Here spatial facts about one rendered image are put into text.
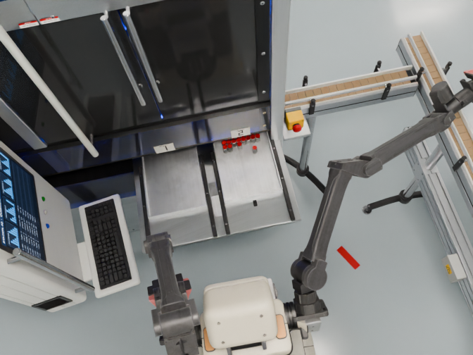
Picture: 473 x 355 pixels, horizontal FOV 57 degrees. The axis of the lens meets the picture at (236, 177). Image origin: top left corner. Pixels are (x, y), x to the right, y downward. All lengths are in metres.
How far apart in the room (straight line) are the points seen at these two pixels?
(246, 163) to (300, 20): 1.96
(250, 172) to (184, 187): 0.31
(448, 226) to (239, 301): 1.37
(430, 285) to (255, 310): 1.74
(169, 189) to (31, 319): 1.41
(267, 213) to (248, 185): 0.15
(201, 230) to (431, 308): 1.52
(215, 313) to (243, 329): 0.10
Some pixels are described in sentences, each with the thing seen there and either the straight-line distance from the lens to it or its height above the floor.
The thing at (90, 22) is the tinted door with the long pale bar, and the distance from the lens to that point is 1.36.
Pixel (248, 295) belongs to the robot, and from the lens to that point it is 1.32.
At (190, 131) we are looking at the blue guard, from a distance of 1.84.
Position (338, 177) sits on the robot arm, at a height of 1.40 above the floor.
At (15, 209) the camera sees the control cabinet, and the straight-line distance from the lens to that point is 1.64.
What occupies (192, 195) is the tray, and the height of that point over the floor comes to 0.88.
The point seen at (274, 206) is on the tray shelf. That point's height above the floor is 0.88.
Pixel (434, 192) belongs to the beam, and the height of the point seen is 0.55.
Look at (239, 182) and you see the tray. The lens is 1.96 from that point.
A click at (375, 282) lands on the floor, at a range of 2.80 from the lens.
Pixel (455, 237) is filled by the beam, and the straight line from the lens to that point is 2.41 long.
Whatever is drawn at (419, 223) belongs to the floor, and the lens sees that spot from 2.97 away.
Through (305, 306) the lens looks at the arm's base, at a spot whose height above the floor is 1.23.
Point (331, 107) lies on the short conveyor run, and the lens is 2.15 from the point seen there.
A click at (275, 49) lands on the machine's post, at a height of 1.51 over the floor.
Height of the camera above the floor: 2.67
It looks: 65 degrees down
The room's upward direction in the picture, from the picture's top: 9 degrees counter-clockwise
